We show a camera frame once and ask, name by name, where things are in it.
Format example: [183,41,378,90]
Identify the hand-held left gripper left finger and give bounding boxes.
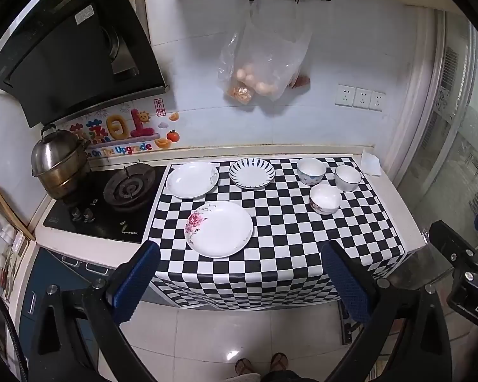
[30,241,162,382]

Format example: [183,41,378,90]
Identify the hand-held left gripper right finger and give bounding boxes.
[322,242,453,382]

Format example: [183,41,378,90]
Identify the pink floral white bowl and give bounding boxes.
[309,184,342,216]

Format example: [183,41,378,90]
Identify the pink floral white plate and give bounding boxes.
[184,201,254,258]

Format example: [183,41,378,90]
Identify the plain white plate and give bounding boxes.
[166,162,220,200]

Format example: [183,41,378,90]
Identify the plain white bowl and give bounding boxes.
[335,165,362,192]

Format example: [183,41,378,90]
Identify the blue floral white bowl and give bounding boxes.
[297,158,326,186]

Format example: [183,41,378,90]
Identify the black glass gas stove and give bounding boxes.
[43,163,168,244]

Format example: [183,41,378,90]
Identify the black white checkered tablecloth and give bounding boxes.
[145,157,406,311]

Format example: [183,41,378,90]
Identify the round gas burner grate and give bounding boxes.
[104,164,158,211]

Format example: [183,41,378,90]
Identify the blue kitchen cabinet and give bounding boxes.
[18,247,116,367]

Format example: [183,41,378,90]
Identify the glass sliding door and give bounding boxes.
[398,12,478,247]

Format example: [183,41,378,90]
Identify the white tissue paper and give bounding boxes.
[360,149,382,176]

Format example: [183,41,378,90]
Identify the cluttered side shelf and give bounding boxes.
[0,175,36,303]

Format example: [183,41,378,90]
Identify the stainless steel steamer pot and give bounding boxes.
[31,124,92,200]

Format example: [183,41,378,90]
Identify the black range hood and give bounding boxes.
[0,0,170,128]

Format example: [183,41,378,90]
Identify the clear plastic bag with eggs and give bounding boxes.
[217,0,313,106]

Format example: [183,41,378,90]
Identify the black cable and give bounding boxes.
[0,274,29,382]

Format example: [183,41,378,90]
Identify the colourful wall sticker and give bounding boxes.
[69,97,181,158]

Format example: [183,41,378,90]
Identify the white wall socket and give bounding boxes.
[368,91,386,112]
[353,87,372,109]
[335,83,357,107]

